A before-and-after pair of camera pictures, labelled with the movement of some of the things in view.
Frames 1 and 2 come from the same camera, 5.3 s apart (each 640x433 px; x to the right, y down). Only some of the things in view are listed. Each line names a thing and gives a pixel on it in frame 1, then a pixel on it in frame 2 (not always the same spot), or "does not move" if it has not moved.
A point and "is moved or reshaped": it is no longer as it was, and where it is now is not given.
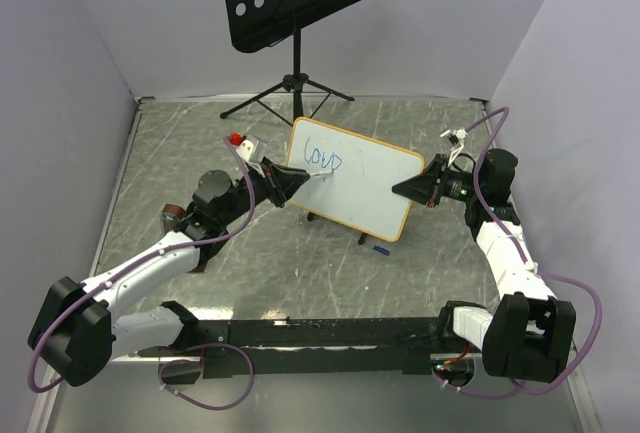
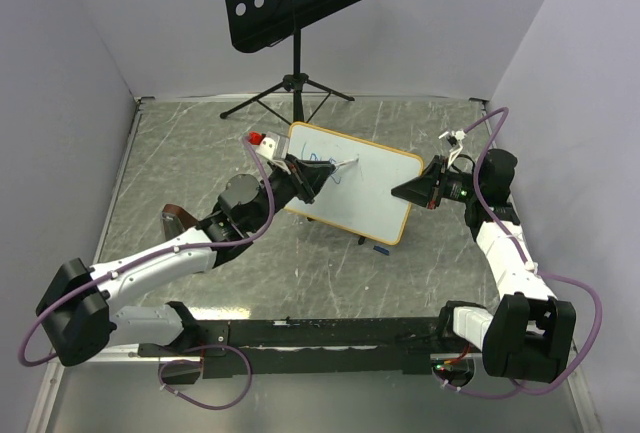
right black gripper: x=424 y=187 does not move
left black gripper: x=281 y=182 → x=308 y=177
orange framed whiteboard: x=360 y=192 does not move
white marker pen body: x=320 y=173 is moved or reshaped
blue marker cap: x=382 y=250 does not move
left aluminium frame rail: x=48 y=395 does not move
